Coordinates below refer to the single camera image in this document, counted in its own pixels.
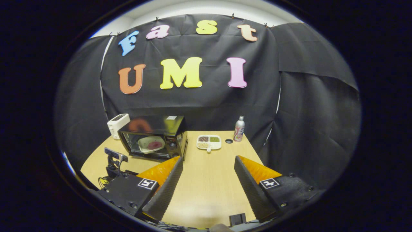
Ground black electric oven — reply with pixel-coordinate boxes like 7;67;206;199
117;115;188;162

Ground pale green square plate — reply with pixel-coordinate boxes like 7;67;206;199
138;136;165;154

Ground silver can with red label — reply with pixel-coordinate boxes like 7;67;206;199
233;116;245;142

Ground yellow cable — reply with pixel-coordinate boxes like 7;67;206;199
98;176;113;190

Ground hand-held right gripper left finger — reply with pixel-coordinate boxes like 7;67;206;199
96;156;185;224

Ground small black box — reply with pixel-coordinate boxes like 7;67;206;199
229;213;247;227

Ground white toaster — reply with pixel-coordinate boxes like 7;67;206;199
107;113;131;140

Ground white divided dish with grains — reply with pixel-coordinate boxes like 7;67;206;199
196;135;222;152

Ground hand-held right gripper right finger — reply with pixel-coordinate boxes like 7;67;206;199
234;155;324;224

